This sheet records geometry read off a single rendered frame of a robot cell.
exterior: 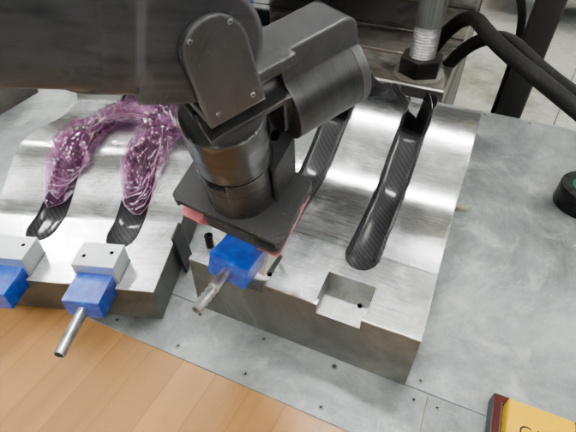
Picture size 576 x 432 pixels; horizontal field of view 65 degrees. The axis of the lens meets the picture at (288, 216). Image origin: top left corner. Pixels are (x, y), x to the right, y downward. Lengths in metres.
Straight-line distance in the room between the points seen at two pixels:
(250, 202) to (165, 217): 0.29
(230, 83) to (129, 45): 0.05
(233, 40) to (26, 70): 0.09
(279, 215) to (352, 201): 0.24
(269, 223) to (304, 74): 0.13
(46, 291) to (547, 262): 0.65
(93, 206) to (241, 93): 0.44
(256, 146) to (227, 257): 0.17
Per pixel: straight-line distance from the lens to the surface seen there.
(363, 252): 0.53
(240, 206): 0.35
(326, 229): 0.55
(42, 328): 0.64
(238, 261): 0.43
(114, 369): 0.57
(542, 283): 0.69
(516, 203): 0.79
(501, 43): 0.99
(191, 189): 0.39
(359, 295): 0.51
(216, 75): 0.24
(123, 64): 0.23
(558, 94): 0.93
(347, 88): 0.31
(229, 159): 0.29
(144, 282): 0.56
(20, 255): 0.61
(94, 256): 0.57
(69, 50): 0.23
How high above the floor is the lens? 1.27
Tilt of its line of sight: 44 degrees down
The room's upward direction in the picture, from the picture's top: straight up
